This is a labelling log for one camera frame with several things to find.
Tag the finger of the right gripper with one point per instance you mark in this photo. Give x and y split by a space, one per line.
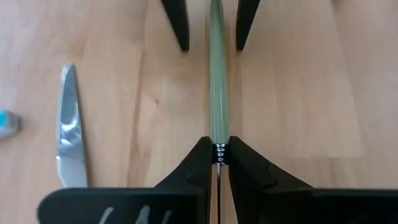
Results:
178 21
245 21

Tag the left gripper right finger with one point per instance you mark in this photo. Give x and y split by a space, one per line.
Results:
248 171

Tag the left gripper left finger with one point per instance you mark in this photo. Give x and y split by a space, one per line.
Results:
196 168

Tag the silver knife blade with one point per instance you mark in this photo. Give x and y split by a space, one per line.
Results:
70 124

